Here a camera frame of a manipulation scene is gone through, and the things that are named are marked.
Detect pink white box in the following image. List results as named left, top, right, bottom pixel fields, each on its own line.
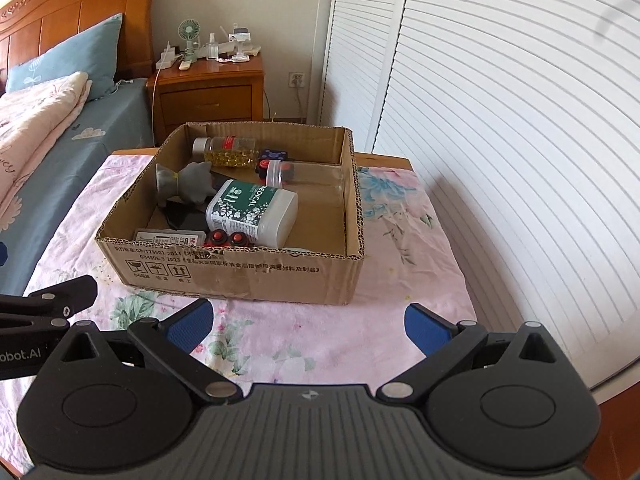
left=133, top=229, right=207, bottom=247

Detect small red black toy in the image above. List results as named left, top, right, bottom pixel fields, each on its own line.
left=256, top=147, right=292, bottom=182

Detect white phone stand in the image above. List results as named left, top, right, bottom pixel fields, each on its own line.
left=227, top=22, right=254, bottom=62

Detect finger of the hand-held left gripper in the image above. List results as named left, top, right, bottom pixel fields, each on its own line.
left=0, top=276, right=99, bottom=332

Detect white louvred closet doors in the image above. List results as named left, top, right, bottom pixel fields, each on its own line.
left=319, top=0, right=640, bottom=392

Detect black device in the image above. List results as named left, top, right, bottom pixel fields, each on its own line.
left=164, top=199, right=209, bottom=232

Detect pink floral tablecloth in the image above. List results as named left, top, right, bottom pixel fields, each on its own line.
left=22, top=152, right=479, bottom=397

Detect clear plastic jar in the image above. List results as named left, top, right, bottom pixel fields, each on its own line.
left=265, top=160, right=347, bottom=195

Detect blue bed sheet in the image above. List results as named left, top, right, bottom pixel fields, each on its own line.
left=0, top=79, right=157, bottom=297

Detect pink floral quilt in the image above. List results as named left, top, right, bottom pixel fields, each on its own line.
left=0, top=71, right=94, bottom=222

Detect white power cable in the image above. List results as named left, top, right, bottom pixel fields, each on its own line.
left=148, top=62, right=164, bottom=147

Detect grey shark toy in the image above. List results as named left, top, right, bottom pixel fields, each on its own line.
left=154, top=160, right=217, bottom=207

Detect glass bottle of yellow beads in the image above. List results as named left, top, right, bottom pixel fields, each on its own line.
left=192, top=136, right=259, bottom=169

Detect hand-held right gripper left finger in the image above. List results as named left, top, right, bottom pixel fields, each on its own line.
left=60, top=299, right=242, bottom=405

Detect white cotton swab box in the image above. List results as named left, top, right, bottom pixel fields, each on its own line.
left=205, top=179, right=300, bottom=249

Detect large blue pillow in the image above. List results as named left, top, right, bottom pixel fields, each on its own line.
left=5, top=12, right=124, bottom=102

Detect small green desk fan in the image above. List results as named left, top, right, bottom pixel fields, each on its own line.
left=176, top=19, right=201, bottom=59

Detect cardboard box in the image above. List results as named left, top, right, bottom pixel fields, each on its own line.
left=96, top=121, right=367, bottom=307

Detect wooden nightstand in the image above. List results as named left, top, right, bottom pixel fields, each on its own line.
left=145, top=52, right=266, bottom=147

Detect wooden headboard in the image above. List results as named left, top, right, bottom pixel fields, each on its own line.
left=0, top=0, right=161, bottom=92

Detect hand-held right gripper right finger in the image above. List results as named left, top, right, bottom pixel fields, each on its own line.
left=377, top=302, right=571, bottom=404

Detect red toy robot block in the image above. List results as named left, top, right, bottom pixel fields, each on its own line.
left=202, top=230, right=254, bottom=249

